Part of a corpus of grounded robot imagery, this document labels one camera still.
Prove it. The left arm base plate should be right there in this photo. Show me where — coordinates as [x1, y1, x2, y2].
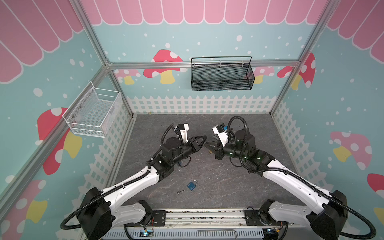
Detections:
[140, 211, 167, 227]

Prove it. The large blue padlock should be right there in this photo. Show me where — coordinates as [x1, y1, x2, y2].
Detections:
[187, 180, 198, 191]

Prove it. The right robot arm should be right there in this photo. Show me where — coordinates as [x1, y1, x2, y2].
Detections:
[205, 116, 377, 240]

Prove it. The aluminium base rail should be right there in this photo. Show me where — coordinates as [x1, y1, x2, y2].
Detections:
[98, 207, 331, 232]

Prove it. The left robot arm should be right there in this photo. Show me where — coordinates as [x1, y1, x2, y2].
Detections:
[60, 124, 207, 240]

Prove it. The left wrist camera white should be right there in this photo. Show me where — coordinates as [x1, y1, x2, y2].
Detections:
[177, 124, 189, 144]

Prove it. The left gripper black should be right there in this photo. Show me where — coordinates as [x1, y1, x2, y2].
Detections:
[171, 135, 208, 166]

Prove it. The white wire mesh basket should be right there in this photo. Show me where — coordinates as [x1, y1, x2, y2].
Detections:
[63, 82, 123, 138]

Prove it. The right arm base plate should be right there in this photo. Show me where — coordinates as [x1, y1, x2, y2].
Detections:
[244, 208, 272, 226]

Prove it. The black wire mesh basket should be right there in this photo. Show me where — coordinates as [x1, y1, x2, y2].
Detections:
[191, 56, 256, 92]

